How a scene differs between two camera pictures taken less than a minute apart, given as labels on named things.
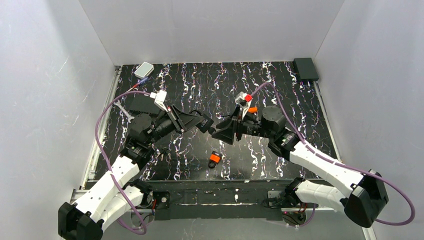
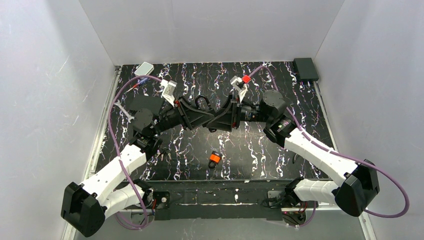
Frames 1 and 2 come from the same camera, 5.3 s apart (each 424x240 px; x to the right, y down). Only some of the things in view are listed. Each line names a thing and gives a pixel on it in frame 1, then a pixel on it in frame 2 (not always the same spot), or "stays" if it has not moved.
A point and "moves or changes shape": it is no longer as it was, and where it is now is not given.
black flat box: [142, 102] stays
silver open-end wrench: [117, 103] stays
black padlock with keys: [205, 123] moves or changes shape
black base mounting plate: [215, 200] stays
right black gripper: [236, 129] -> [234, 113]
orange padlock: [215, 159] stays
